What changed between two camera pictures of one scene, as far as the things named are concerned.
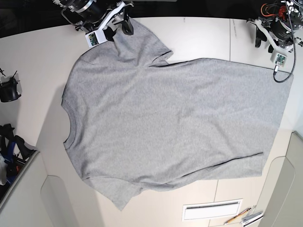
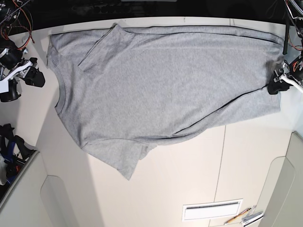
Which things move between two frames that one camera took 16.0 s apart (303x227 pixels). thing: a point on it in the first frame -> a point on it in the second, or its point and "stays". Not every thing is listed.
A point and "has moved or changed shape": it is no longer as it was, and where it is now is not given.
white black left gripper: (118, 16) -> (33, 77)
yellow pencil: (239, 215) stays
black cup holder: (8, 90) stays
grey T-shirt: (138, 126) has moved or changed shape
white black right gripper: (261, 36) -> (279, 83)
